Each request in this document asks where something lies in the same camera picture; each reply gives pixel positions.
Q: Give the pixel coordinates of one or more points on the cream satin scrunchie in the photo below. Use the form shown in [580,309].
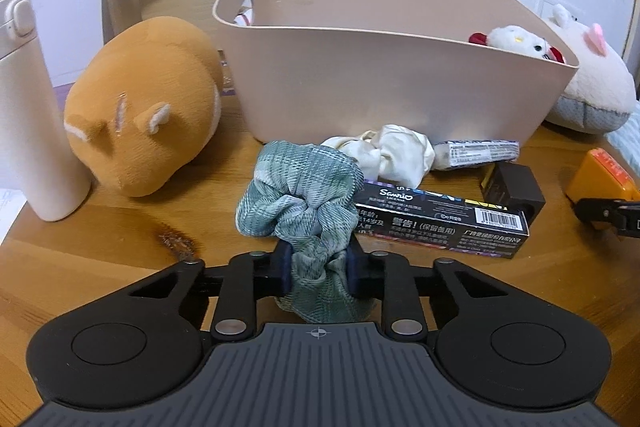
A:
[400,154]

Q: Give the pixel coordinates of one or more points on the orange box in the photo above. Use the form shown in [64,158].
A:
[602,177]

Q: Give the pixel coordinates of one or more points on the white wall socket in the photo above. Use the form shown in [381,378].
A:
[550,4]

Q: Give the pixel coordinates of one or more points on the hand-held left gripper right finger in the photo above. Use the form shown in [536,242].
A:
[352,272]

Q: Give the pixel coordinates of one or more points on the dark brown small box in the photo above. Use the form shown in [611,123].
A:
[515,189]

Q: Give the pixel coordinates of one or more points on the beige plastic storage basket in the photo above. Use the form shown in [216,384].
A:
[380,77]

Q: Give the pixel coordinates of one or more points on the white water bottle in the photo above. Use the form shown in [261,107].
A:
[35,107]

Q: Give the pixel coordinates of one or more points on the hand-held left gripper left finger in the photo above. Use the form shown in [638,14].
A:
[285,272]

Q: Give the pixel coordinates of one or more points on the white kitty plush red bow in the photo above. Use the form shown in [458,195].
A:
[515,39]

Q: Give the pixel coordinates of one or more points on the silver wrapped snack bar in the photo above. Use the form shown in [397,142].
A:
[475,153]

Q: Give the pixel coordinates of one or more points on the black printed cardboard box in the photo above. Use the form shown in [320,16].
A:
[440,219]

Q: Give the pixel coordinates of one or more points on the printed white bedding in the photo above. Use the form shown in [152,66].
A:
[10,207]

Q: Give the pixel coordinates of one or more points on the green plaid scrunchie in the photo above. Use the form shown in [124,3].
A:
[300,197]

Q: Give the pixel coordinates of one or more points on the orange capybara plush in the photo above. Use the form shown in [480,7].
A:
[145,107]

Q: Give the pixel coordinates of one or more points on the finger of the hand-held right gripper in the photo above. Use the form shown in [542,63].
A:
[607,214]

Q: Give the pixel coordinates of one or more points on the cream cow plush cushion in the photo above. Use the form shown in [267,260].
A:
[595,77]

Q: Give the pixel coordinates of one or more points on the light blue striped towel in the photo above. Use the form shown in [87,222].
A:
[631,137]

